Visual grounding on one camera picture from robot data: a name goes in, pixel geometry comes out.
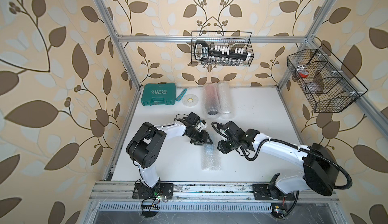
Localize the clear bubble wrap sheet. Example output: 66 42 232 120
201 144 221 171

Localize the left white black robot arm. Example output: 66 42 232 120
126 115 213 190

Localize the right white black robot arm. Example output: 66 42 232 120
211 122 353 199

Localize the bubble wrapped dark cylinder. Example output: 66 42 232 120
204 84 220 119

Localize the bubble wrapped clear cylinder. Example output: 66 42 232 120
218 82 234 120

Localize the silver compact disc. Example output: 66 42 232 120
182 94 199 107

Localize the green plastic tool case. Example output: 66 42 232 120
141 83 176 106

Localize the black socket bit holder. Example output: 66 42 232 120
194 41 254 60

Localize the red item in basket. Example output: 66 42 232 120
296 66 310 78

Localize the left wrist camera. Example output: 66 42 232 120
185 112 207 131

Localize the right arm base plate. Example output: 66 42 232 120
252 184 296 201

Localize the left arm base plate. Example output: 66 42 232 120
132 182 174 200

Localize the back black wire basket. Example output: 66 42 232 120
191 30 254 67

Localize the black wire basket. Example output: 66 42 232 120
287 44 368 113
191 30 254 67

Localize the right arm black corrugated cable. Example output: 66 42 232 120
211 121 353 219

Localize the right black wire basket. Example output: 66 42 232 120
287 44 368 113

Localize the aluminium front rail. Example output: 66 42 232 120
89 181 340 213

